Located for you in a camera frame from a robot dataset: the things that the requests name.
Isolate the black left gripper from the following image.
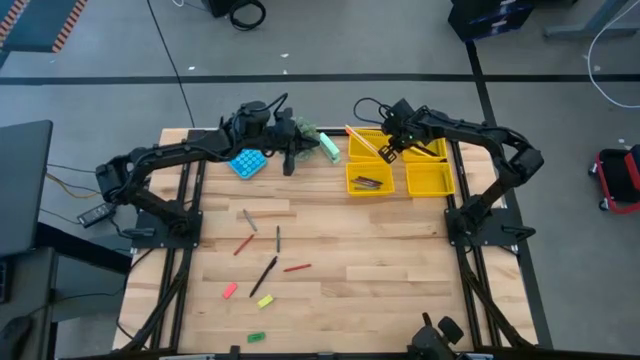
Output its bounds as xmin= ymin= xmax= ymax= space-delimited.
xmin=272 ymin=107 xmax=321 ymax=177

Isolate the yellow pencil orange eraser cap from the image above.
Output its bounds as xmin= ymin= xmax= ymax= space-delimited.
xmin=344 ymin=124 xmax=389 ymax=156

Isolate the black pen with clip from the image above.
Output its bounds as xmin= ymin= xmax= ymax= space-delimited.
xmin=248 ymin=255 xmax=279 ymax=299

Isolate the green artificial potted plant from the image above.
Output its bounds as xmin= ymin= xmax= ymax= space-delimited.
xmin=294 ymin=116 xmax=321 ymax=164

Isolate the mint green stapler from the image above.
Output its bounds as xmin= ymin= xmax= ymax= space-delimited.
xmin=318 ymin=131 xmax=342 ymax=165

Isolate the yellow plastic bin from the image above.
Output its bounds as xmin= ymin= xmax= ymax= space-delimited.
xmin=405 ymin=162 xmax=457 ymax=198
xmin=401 ymin=137 xmax=449 ymax=163
xmin=345 ymin=160 xmax=396 ymax=197
xmin=347 ymin=128 xmax=395 ymax=163

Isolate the teal shallow tray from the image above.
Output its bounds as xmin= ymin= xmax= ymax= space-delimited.
xmin=228 ymin=147 xmax=269 ymax=181

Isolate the dark blue equipment case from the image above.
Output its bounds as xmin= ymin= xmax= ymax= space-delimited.
xmin=446 ymin=0 xmax=535 ymax=43

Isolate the grey metal desk leg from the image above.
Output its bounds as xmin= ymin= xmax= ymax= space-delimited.
xmin=543 ymin=0 xmax=640 ymax=40

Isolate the red black rolling cart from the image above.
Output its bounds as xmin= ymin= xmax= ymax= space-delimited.
xmin=588 ymin=143 xmax=640 ymax=217

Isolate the black power brick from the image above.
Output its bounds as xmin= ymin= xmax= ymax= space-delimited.
xmin=76 ymin=201 xmax=118 ymax=229

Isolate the dark grey desk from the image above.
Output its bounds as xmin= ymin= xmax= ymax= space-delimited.
xmin=0 ymin=119 xmax=54 ymax=259

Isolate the grey mat striped edge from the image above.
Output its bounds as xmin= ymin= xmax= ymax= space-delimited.
xmin=0 ymin=0 xmax=90 ymax=55

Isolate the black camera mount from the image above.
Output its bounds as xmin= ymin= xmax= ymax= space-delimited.
xmin=407 ymin=312 xmax=466 ymax=360

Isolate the black table frame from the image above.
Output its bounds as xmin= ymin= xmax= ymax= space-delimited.
xmin=112 ymin=127 xmax=556 ymax=360

